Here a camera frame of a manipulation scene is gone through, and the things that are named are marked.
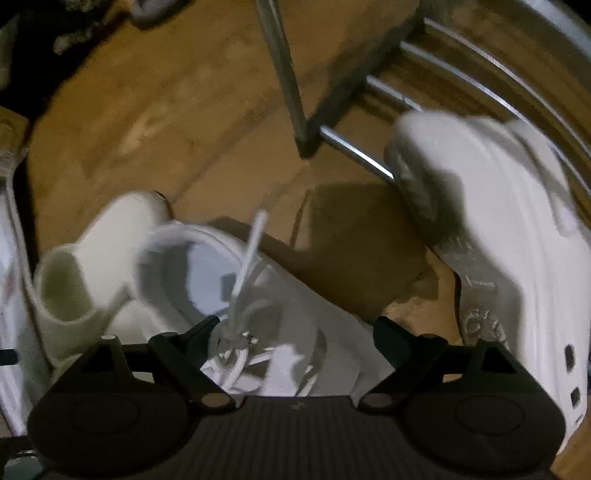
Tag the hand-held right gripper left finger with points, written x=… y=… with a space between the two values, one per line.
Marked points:
x=203 y=334

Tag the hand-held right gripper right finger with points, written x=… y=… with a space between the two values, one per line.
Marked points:
x=390 y=334

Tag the white lace-up sneaker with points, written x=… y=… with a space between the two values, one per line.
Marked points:
x=295 y=314

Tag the white ribbed slide sandal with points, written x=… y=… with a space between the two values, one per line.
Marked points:
x=87 y=258

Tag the white clog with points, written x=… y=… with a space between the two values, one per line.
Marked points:
x=517 y=230

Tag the metal shoe rack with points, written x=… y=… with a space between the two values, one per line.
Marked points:
x=286 y=83

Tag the printed cardboard box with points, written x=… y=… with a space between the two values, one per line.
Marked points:
x=11 y=138

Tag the purple grey sandal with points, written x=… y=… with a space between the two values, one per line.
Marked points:
x=154 y=11

